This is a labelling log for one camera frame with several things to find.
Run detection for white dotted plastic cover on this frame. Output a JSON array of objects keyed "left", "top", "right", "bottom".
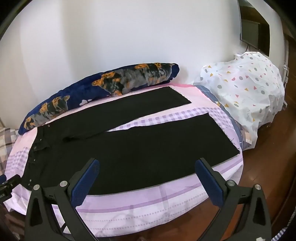
[{"left": 194, "top": 51, "right": 285, "bottom": 149}]

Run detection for blue dog-print pillow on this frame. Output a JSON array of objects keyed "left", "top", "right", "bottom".
[{"left": 18, "top": 62, "right": 180, "bottom": 135}]

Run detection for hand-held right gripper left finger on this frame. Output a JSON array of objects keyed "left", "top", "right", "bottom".
[{"left": 25, "top": 158, "right": 100, "bottom": 241}]

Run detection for white metal frame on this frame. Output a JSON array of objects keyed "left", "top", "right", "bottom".
[{"left": 282, "top": 39, "right": 289, "bottom": 107}]

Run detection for pink purple checked bedsheet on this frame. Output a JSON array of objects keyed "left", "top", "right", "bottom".
[{"left": 5, "top": 83, "right": 245, "bottom": 238}]

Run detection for wall-mounted dark screen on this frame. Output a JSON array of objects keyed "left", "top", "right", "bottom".
[{"left": 237, "top": 0, "right": 271, "bottom": 57}]

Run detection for grey brown plaid pillow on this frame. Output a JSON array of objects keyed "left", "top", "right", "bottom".
[{"left": 0, "top": 126, "right": 19, "bottom": 172}]

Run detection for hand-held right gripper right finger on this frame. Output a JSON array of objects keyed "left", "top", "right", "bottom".
[{"left": 195, "top": 158, "right": 271, "bottom": 241}]

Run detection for black pants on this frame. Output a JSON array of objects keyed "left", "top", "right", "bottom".
[{"left": 23, "top": 86, "right": 241, "bottom": 192}]

